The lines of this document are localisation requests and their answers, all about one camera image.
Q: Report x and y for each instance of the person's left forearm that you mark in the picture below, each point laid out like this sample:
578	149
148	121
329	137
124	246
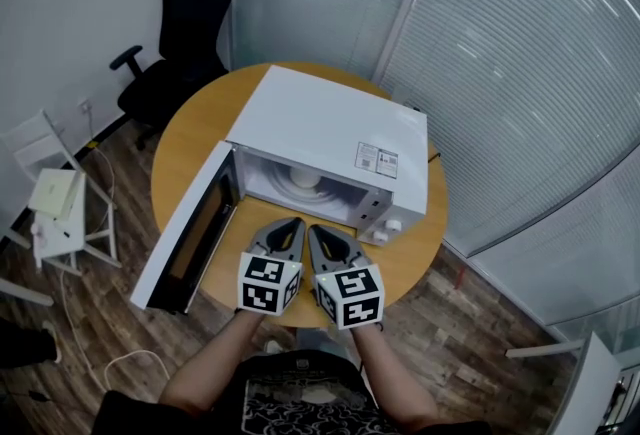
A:
215	363

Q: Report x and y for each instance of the white wall socket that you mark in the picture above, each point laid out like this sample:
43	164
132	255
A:
85	105

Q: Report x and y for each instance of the flat white box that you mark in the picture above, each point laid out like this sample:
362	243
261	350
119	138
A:
52	193

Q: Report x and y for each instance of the white desk with slanted legs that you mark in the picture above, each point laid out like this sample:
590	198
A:
25	292

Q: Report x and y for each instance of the person's right forearm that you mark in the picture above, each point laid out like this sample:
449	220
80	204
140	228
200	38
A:
395	373

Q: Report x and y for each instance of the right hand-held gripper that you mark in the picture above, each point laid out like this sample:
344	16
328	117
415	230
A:
355	298

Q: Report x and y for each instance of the black office chair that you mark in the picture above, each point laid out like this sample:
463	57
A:
195	8

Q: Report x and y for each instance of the person's left white shoe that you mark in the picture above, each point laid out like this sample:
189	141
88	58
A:
273	346

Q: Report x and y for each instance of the white folding chair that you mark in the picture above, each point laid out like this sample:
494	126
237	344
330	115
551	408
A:
60	250

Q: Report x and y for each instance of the cream cup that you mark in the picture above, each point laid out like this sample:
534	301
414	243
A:
305	178

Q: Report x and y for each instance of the white window blinds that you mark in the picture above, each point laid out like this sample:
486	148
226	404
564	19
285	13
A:
525	73

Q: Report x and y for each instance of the person's black printed shirt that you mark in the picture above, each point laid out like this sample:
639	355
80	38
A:
300	403

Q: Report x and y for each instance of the black pen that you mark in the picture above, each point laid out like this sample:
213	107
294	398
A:
62	232

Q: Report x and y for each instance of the white microwave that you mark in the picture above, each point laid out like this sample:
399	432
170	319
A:
325	123

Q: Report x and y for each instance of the white desk with straight edge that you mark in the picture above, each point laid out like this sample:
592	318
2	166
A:
590	388

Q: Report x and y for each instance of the person's grey shorts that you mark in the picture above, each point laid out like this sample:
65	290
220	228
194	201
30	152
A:
325	340

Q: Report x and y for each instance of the round wooden table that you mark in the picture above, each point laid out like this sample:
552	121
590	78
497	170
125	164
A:
195	133

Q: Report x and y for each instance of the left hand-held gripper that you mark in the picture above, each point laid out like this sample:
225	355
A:
260	283

